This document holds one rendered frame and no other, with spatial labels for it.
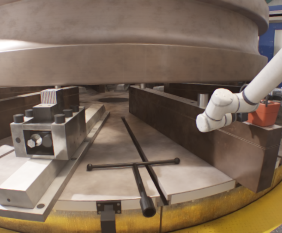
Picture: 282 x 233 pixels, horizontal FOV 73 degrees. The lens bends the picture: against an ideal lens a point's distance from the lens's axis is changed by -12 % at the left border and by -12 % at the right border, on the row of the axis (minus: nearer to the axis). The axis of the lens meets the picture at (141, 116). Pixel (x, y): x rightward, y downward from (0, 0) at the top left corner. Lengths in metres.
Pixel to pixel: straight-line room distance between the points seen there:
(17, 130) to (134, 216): 0.84
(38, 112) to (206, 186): 1.08
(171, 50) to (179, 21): 0.31
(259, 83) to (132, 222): 0.98
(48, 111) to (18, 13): 0.91
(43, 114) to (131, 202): 0.72
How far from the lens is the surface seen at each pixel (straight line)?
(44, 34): 1.73
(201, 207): 1.42
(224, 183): 1.39
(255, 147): 1.25
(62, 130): 1.22
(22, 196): 1.09
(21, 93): 3.93
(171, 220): 1.37
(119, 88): 5.28
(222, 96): 0.91
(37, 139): 1.36
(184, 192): 1.25
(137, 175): 1.31
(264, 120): 1.21
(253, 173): 1.30
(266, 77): 0.88
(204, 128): 0.99
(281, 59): 0.83
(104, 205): 1.15
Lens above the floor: 0.99
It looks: 14 degrees down
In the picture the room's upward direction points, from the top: straight up
